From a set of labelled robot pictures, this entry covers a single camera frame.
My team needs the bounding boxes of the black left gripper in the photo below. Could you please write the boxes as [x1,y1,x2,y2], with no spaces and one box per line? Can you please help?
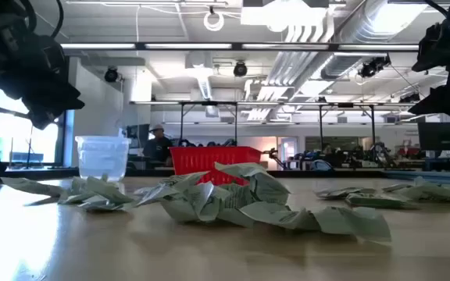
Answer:
[0,23,85,130]

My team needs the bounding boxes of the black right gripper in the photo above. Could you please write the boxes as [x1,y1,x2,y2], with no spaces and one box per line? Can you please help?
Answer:
[408,15,450,120]

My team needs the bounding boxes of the black computer monitor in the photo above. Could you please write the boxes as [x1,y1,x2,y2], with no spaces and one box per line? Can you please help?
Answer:
[417,122,450,151]

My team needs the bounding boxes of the red background item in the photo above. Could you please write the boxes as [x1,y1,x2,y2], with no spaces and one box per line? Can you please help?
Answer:
[396,144,421,157]

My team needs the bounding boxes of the clear plastic cup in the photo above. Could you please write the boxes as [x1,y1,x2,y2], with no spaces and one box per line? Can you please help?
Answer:
[75,135,131,183]

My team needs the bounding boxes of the blue edge strip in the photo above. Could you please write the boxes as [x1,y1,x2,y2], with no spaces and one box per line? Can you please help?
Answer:
[383,169,450,187]

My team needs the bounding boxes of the person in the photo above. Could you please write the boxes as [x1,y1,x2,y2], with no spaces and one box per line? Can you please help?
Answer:
[142,123,174,167]

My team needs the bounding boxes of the blue and white bag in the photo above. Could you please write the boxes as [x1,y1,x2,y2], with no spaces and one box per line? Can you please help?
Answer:
[309,158,333,172]

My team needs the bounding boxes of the black beam with light bars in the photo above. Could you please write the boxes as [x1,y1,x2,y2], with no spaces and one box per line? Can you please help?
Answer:
[59,41,421,52]

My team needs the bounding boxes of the red plastic mesh basket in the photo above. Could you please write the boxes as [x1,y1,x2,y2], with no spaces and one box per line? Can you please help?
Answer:
[169,146,263,187]

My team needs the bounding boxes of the black ceiling camera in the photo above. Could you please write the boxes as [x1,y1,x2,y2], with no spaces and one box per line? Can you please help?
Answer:
[398,92,421,105]
[358,54,392,79]
[233,61,248,78]
[104,66,120,84]

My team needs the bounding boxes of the black aluminium table frame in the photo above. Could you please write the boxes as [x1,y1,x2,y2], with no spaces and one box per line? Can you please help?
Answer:
[0,147,450,189]

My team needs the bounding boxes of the silver ventilation duct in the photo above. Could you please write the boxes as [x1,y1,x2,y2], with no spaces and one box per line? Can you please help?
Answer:
[320,0,429,81]

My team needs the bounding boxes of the black background station frame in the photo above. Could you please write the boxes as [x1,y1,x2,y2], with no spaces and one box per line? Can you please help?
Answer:
[130,100,420,148]

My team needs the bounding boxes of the coiled white cable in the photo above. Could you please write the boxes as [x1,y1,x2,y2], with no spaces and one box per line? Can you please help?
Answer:
[203,10,225,33]

